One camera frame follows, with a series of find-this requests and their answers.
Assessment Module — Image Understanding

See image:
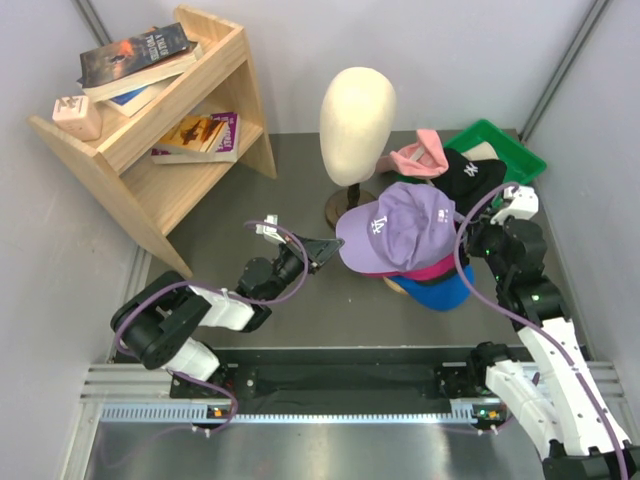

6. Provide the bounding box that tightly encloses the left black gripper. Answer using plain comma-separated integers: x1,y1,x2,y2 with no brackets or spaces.
264,231,343,302

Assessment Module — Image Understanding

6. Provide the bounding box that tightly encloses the magenta cap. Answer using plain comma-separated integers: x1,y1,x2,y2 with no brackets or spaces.
364,254,456,284

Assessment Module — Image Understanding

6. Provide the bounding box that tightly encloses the blue cap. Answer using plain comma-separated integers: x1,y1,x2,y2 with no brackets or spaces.
390,270,471,312

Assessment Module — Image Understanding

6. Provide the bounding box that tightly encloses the lavender cap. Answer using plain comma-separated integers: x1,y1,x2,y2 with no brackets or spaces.
335,182,458,275

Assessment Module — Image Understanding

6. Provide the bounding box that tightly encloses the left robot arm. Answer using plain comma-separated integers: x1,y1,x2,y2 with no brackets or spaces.
110,236,344,397

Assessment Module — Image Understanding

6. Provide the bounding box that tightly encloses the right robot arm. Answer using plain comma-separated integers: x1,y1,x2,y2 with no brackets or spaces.
454,217,639,479

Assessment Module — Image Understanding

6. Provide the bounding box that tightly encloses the dark wooden mannequin stand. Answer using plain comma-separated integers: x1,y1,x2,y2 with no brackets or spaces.
325,183,376,230

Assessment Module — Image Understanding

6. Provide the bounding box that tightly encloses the black beige cap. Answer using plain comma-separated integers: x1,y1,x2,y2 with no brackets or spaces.
431,147,507,216

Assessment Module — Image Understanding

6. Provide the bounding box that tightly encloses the round wooden hat stand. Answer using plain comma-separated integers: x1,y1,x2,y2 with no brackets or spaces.
383,277,407,295

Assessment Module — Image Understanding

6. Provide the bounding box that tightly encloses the green plastic bin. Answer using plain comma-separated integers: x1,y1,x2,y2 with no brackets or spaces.
397,117,548,204

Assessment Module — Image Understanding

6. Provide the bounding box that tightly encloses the light pink cap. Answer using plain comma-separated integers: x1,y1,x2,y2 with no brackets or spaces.
375,129,449,179

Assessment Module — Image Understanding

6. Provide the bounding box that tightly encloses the cream mannequin head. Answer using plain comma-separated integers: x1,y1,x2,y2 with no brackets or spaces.
319,67,397,187

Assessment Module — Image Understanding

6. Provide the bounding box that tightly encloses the orange purple paperback book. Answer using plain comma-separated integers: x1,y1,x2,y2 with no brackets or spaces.
150,112,240,165

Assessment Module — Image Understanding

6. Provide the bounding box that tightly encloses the wooden bookshelf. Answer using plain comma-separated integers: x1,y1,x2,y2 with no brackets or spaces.
27,5,277,277

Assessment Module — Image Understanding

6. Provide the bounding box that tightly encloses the blue cover book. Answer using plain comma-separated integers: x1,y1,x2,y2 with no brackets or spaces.
105,81,168,117

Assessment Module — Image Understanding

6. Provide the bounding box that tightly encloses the dark cover paperback book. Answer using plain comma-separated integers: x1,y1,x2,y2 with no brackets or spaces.
78,23,204,102

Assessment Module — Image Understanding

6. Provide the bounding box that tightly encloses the pink power adapter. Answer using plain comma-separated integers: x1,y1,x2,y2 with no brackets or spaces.
52,95,102,142

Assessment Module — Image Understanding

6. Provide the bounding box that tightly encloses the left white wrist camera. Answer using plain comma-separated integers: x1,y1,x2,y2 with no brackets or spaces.
255,214,287,245

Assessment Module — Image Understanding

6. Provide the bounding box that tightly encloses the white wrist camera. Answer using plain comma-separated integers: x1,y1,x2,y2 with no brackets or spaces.
490,185,539,226
255,214,287,245

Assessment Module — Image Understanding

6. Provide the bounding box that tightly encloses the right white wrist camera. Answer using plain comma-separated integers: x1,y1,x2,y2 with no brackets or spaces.
490,185,539,226

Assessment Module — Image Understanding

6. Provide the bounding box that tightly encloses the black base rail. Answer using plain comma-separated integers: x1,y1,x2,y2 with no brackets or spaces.
112,347,501,416

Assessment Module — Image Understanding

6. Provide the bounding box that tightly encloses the grey cable duct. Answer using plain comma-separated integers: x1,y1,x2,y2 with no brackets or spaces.
99,398,500,425

